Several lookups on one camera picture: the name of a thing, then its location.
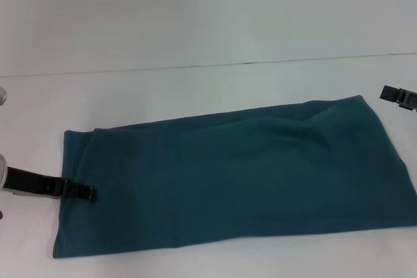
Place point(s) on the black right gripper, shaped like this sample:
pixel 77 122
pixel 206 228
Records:
pixel 408 100

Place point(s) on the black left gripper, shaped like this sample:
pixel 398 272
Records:
pixel 32 183

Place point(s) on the teal FREE print T-shirt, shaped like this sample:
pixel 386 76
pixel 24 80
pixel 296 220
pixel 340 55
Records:
pixel 228 177

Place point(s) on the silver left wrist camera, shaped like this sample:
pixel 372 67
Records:
pixel 2 95

